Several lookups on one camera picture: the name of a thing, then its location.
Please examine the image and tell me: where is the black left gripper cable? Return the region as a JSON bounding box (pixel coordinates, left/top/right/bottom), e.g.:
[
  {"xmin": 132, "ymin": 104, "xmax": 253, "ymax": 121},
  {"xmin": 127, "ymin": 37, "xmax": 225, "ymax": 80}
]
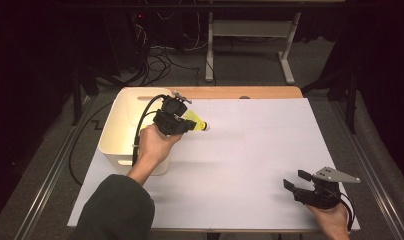
[{"xmin": 68, "ymin": 94, "xmax": 166, "ymax": 187}]

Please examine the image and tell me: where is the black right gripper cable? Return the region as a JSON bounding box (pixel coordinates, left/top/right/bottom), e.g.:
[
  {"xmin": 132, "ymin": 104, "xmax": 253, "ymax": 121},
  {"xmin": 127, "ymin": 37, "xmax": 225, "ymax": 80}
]
[{"xmin": 338, "ymin": 191, "xmax": 356, "ymax": 233}]

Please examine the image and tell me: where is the black metal stand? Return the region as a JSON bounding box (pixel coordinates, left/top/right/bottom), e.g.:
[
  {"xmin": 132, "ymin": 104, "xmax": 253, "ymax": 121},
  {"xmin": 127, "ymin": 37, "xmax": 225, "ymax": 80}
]
[
  {"xmin": 301, "ymin": 66, "xmax": 359, "ymax": 135},
  {"xmin": 71, "ymin": 64, "xmax": 124, "ymax": 127}
]

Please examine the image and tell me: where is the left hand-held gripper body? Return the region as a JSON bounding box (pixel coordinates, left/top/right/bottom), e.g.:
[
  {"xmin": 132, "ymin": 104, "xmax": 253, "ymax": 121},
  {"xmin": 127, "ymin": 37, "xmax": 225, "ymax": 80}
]
[{"xmin": 153, "ymin": 93, "xmax": 193, "ymax": 136}]

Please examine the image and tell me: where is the white plastic storage bin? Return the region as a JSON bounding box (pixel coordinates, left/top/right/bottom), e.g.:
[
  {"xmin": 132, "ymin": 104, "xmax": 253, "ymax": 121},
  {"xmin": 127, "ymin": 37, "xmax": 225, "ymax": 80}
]
[{"xmin": 98, "ymin": 86, "xmax": 174, "ymax": 177}]

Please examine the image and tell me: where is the person's right hand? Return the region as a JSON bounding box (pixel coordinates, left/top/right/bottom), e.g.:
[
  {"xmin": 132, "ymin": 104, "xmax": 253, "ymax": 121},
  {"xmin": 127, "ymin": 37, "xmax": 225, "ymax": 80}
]
[{"xmin": 304, "ymin": 202, "xmax": 353, "ymax": 240}]

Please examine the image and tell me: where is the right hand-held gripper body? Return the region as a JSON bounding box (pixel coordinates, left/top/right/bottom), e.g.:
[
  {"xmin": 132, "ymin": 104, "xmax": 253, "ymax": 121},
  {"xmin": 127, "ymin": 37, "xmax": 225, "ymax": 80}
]
[{"xmin": 292, "ymin": 166, "xmax": 362, "ymax": 210}]

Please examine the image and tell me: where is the wooden table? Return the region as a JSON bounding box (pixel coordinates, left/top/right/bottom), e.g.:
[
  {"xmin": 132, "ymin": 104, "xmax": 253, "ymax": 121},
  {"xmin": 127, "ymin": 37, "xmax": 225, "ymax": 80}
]
[{"xmin": 121, "ymin": 85, "xmax": 322, "ymax": 234}]

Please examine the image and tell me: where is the person's left hand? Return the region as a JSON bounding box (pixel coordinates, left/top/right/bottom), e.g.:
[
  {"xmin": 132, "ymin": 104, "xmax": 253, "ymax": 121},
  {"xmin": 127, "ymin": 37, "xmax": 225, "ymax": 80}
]
[{"xmin": 127, "ymin": 123, "xmax": 183, "ymax": 186}]

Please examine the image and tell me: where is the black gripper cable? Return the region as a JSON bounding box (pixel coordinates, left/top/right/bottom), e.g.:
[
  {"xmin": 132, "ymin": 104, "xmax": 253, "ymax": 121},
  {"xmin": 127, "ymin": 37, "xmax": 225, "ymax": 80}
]
[
  {"xmin": 338, "ymin": 191, "xmax": 356, "ymax": 233},
  {"xmin": 68, "ymin": 94, "xmax": 166, "ymax": 187}
]

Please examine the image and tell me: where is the white table sheet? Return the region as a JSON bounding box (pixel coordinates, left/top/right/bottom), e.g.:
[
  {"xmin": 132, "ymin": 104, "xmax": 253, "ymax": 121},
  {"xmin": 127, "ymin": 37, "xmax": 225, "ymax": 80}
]
[{"xmin": 67, "ymin": 97, "xmax": 361, "ymax": 232}]

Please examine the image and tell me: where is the tangle of floor cables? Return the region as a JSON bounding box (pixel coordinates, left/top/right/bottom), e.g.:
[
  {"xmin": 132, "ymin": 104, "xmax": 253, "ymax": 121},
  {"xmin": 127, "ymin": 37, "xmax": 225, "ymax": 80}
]
[{"xmin": 133, "ymin": 9, "xmax": 218, "ymax": 87}]

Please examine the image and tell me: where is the metal floor rail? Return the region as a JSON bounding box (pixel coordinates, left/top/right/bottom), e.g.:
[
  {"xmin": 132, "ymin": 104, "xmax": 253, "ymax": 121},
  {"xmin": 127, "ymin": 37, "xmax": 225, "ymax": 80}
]
[
  {"xmin": 328, "ymin": 99, "xmax": 404, "ymax": 240},
  {"xmin": 13, "ymin": 96, "xmax": 98, "ymax": 240}
]

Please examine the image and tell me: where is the yellow shuttlecock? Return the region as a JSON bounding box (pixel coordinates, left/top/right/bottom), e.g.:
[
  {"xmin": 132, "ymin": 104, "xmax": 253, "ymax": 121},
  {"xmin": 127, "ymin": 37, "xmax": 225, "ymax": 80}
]
[{"xmin": 183, "ymin": 109, "xmax": 210, "ymax": 132}]

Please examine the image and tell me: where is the white metal desk frame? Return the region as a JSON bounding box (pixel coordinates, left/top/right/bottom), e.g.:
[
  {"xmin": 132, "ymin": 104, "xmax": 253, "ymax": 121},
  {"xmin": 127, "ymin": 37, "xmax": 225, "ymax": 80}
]
[{"xmin": 204, "ymin": 11, "xmax": 303, "ymax": 85}]

